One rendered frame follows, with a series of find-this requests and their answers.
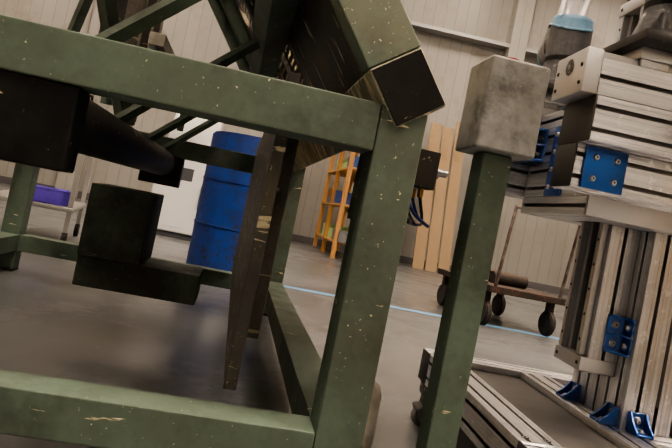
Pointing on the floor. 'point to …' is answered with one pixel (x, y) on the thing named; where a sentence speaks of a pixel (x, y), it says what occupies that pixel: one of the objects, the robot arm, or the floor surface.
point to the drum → (221, 206)
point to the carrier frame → (103, 75)
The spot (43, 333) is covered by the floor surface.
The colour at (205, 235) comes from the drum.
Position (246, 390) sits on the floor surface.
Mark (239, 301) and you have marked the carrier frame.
